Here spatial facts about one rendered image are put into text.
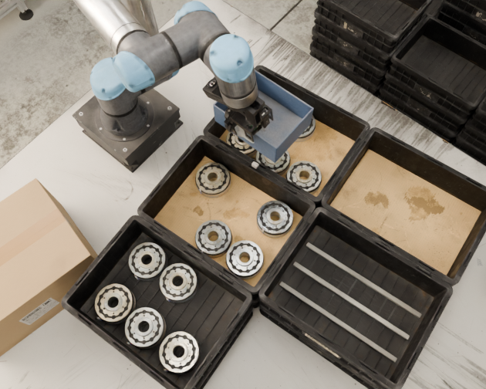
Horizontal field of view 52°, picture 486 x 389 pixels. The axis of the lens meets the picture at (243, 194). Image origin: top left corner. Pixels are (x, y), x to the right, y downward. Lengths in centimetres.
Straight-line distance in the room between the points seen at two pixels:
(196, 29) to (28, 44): 224
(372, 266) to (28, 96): 210
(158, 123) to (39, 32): 164
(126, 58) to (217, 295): 71
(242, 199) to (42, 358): 73
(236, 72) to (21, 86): 217
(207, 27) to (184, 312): 76
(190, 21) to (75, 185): 90
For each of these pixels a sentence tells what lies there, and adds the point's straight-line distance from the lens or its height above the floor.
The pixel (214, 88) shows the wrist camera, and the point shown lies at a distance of 112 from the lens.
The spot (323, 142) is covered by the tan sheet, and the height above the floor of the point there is 83.
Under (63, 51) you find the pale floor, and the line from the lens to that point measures 303.
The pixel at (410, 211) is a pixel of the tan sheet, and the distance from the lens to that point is 150.
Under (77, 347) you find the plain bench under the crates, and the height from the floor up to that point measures 70.
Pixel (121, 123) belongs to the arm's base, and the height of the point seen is 86.
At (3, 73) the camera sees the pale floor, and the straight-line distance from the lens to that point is 307.
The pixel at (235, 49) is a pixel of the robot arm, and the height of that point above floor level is 148.
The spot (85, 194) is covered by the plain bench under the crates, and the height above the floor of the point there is 70.
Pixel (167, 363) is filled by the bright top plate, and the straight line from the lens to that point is 133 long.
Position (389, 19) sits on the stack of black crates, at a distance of 236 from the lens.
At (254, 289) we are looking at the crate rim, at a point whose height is 93.
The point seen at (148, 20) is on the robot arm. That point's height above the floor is 116.
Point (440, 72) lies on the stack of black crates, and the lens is 238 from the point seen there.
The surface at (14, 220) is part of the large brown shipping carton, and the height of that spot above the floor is 90.
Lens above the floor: 217
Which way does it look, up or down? 66 degrees down
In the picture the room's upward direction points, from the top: 4 degrees counter-clockwise
